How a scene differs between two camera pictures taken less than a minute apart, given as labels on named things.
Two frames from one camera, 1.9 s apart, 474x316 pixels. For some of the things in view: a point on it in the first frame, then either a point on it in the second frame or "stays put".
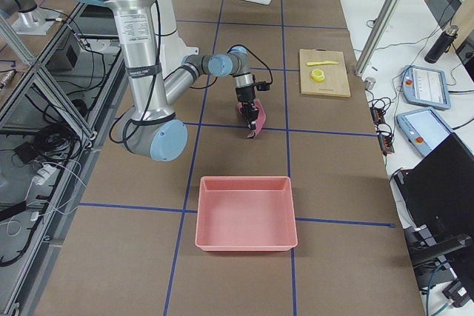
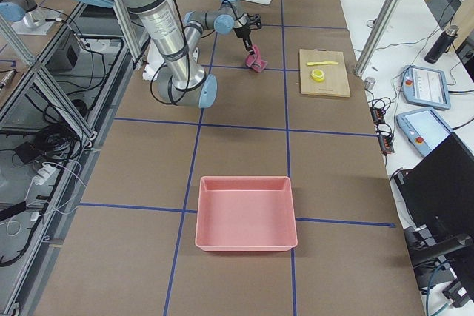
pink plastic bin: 245,214 stays put
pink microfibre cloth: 261,118 to 254,61
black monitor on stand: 438,195 stays put
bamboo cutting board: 336,81 stays put
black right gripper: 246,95 to 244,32
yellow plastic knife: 325,62 stays put
